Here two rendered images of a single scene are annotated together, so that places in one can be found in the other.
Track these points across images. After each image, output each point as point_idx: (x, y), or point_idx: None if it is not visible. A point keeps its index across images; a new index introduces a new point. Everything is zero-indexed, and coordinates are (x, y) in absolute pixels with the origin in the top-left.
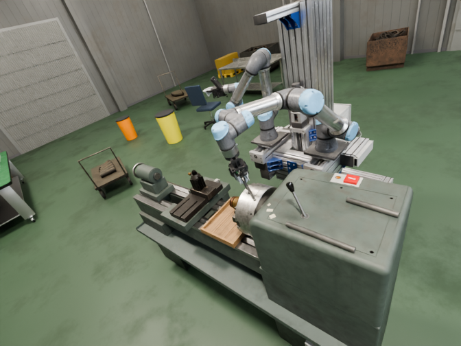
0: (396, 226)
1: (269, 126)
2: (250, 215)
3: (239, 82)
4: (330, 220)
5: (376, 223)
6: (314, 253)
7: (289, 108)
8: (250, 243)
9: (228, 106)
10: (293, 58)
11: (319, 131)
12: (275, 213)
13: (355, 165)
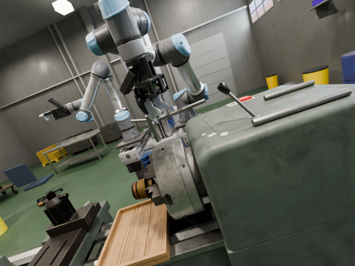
0: (325, 84)
1: (131, 124)
2: (184, 169)
3: (87, 88)
4: (280, 105)
5: (311, 89)
6: (314, 130)
7: (162, 58)
8: (184, 237)
9: (80, 116)
10: None
11: (180, 103)
12: (222, 131)
13: None
